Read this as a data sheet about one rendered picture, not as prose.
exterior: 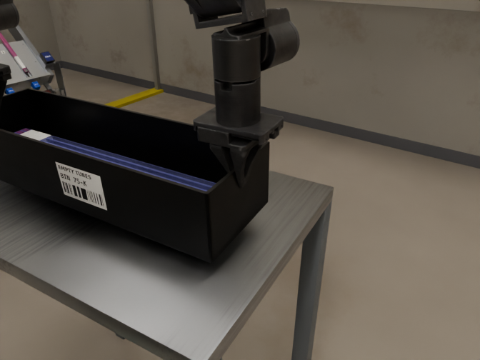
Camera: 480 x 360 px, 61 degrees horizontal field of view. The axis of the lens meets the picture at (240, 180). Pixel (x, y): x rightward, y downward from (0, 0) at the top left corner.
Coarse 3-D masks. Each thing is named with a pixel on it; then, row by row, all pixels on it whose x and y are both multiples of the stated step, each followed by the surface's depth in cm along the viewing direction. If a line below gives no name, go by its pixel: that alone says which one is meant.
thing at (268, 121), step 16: (256, 80) 48; (224, 96) 49; (240, 96) 48; (256, 96) 49; (208, 112) 55; (224, 112) 50; (240, 112) 49; (256, 112) 50; (208, 128) 51; (224, 128) 50; (240, 128) 50; (256, 128) 50; (272, 128) 50
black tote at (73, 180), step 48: (48, 96) 84; (0, 144) 69; (48, 144) 62; (96, 144) 83; (144, 144) 76; (192, 144) 70; (48, 192) 69; (96, 192) 61; (144, 192) 56; (192, 192) 51; (240, 192) 58; (192, 240) 55
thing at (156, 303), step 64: (0, 192) 77; (320, 192) 77; (0, 256) 61; (64, 256) 61; (128, 256) 61; (192, 256) 61; (256, 256) 61; (320, 256) 84; (128, 320) 51; (192, 320) 51
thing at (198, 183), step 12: (24, 132) 83; (36, 132) 83; (60, 144) 78; (72, 144) 78; (96, 156) 73; (108, 156) 73; (120, 156) 73; (132, 168) 69; (144, 168) 69; (156, 168) 69; (180, 180) 66; (192, 180) 66; (204, 180) 66
